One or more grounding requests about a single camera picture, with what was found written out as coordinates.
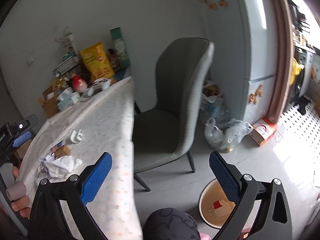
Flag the white paper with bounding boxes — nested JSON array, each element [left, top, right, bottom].
[[37, 153, 82, 179]]

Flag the small brown carton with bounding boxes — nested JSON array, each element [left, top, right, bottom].
[[54, 145, 71, 158]]

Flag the white wrapper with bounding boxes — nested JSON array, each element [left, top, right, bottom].
[[70, 130, 84, 144]]

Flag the person's left hand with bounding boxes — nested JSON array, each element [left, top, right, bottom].
[[6, 181, 31, 219]]

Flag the brown cardboard box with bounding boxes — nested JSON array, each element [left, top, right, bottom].
[[38, 79, 59, 118]]

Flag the blue tissue pack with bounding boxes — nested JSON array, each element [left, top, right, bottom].
[[57, 87, 80, 111]]

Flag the red white bottle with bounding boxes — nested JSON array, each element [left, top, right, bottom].
[[72, 75, 87, 93]]

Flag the orange white box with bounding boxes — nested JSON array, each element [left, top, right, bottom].
[[249, 116, 277, 146]]

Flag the white dotted tablecloth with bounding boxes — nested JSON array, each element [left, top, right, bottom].
[[18, 77, 143, 239]]

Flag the clear plastic bag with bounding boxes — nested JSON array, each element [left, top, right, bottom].
[[204, 118, 253, 153]]

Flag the person's dark patterned knee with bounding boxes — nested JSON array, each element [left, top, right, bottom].
[[143, 207, 201, 240]]

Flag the white hanging packet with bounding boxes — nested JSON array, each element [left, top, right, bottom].
[[55, 26, 78, 55]]

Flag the yellow snack bag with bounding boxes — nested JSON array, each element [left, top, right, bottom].
[[80, 42, 115, 79]]

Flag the bag of bottles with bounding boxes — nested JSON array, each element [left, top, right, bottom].
[[200, 80, 229, 124]]

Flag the grey upholstered chair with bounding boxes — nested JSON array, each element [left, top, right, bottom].
[[132, 37, 215, 192]]

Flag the green tall box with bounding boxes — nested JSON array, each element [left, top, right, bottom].
[[110, 27, 131, 68]]

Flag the white refrigerator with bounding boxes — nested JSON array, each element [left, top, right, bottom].
[[203, 0, 278, 124]]

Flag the black wire basket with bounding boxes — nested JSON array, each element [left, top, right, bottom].
[[53, 55, 81, 76]]

